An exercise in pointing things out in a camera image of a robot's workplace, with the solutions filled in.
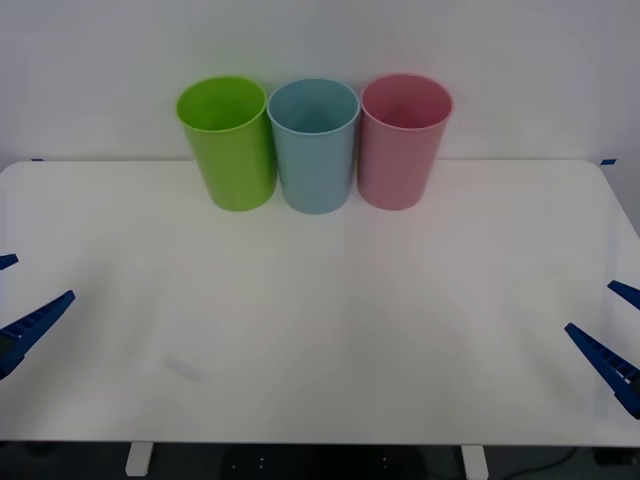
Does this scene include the white table leg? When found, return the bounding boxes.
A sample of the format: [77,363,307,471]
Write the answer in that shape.
[459,444,490,477]
[124,442,154,477]

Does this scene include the pink plastic bin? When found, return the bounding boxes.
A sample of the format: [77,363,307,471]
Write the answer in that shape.
[357,72,455,212]

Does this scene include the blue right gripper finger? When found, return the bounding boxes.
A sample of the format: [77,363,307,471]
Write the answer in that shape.
[564,322,640,420]
[606,280,640,308]

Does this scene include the pale blue plastic bin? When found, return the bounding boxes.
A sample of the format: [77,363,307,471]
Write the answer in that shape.
[266,77,361,216]

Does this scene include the black floor cable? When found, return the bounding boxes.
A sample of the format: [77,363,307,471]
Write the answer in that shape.
[519,446,581,473]

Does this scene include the green plastic bin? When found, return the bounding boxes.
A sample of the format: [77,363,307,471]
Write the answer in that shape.
[175,74,278,213]

